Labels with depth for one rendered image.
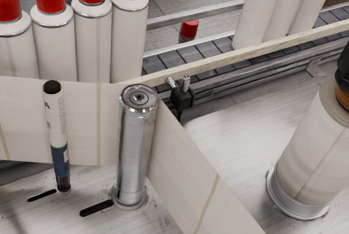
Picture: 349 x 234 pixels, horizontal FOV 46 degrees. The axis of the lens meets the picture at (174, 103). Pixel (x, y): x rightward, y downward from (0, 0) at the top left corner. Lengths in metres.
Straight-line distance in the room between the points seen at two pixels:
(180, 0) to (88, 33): 0.44
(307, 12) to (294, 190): 0.38
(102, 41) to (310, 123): 0.28
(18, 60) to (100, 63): 0.11
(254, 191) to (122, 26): 0.29
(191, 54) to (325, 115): 0.35
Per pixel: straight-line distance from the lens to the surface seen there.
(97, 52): 0.57
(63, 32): 0.52
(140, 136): 0.41
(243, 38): 0.74
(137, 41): 0.58
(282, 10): 0.75
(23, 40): 0.52
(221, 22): 0.92
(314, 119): 0.47
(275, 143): 0.64
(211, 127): 0.63
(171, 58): 0.72
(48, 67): 0.56
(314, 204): 0.56
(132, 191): 0.50
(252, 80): 0.78
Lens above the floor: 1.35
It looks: 47 degrees down
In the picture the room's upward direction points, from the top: 12 degrees clockwise
